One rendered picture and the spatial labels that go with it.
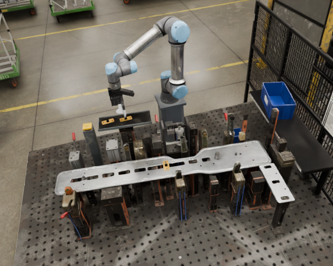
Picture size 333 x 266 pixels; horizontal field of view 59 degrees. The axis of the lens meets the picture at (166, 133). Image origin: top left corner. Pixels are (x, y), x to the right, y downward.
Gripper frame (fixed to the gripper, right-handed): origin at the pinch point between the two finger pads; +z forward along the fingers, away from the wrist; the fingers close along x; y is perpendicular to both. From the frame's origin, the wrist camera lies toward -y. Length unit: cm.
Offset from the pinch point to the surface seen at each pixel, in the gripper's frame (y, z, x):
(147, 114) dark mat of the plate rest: -15.5, 7.0, 0.5
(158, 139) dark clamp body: -17.1, 15.1, 20.0
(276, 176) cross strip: -76, 23, 70
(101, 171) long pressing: 24.4, 23.0, 26.8
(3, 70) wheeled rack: 148, 93, -313
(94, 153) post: 27.5, 31.4, -0.6
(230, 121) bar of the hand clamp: -65, 7, 30
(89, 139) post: 27.4, 16.2, 0.1
